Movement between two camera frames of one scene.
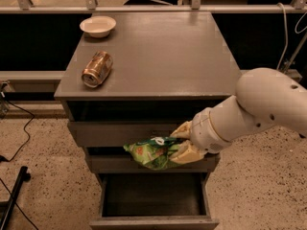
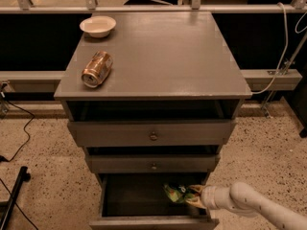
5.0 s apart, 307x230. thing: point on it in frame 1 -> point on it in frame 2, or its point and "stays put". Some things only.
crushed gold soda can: x=98 y=69 stays put
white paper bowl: x=98 y=26 stays put
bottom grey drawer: x=153 y=201 stays put
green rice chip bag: x=153 y=152 -> x=178 y=193
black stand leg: x=24 y=176 stays put
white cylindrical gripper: x=204 y=132 -> x=208 y=196
